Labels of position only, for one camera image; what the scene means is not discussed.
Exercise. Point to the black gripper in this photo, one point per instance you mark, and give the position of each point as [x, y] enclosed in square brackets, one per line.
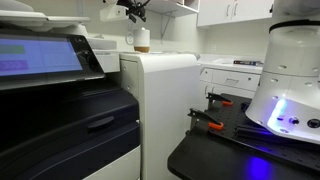
[131, 6]

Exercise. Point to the white mug with brown base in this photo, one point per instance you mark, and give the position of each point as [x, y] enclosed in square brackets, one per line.
[141, 38]

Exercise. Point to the white copier finisher unit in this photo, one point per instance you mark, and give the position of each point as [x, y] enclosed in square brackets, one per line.
[166, 110]

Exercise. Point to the copier touchscreen control panel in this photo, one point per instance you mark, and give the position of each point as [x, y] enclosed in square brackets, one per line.
[40, 56]

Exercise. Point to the white base cabinet with drawers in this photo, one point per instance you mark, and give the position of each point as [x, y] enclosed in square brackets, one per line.
[230, 80]

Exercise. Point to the flat black device with label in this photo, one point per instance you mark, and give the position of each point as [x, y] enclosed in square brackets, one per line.
[248, 62]

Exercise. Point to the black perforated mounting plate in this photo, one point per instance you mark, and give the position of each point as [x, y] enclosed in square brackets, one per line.
[230, 116]

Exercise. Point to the large multifunction office copier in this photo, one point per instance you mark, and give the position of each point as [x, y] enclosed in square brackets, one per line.
[66, 133]

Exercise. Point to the white metal shelf bracket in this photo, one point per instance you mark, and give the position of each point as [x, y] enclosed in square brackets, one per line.
[164, 25]

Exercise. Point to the white upper wall cabinets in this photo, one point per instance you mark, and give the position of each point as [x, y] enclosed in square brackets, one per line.
[216, 11]

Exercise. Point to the black rail block on plate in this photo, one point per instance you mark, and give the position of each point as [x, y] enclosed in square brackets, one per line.
[250, 132]

